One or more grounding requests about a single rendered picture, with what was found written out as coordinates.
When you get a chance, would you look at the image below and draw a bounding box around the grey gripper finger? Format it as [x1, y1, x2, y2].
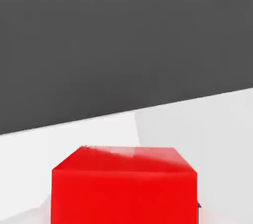
[197, 200, 203, 224]

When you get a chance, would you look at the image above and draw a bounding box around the small red cube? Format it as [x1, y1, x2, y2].
[50, 145, 198, 224]

